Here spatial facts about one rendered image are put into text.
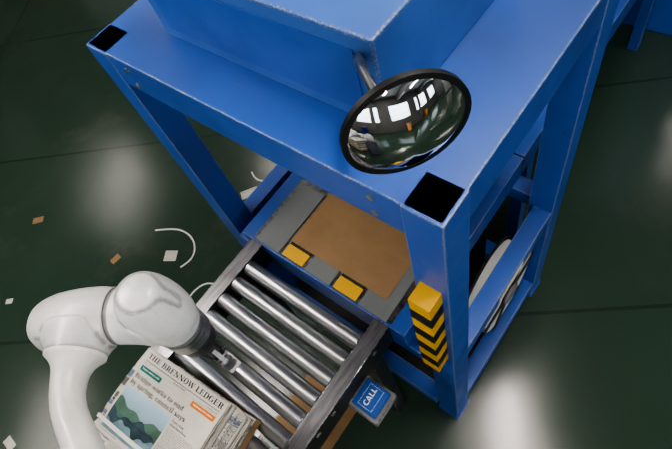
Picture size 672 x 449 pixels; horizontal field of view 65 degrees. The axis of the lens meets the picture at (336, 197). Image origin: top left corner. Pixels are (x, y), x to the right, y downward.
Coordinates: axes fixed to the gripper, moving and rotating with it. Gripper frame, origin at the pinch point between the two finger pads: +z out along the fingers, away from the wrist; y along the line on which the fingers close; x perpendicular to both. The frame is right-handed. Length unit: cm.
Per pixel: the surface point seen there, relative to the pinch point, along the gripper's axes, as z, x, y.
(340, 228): 33, 51, -15
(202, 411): 9.7, -12.3, -2.5
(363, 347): 32.9, 24.7, 13.1
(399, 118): -66, 33, 32
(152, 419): 10.1, -21.0, -11.8
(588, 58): -23, 94, 35
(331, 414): 34.8, 5.5, 15.9
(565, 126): 0, 94, 33
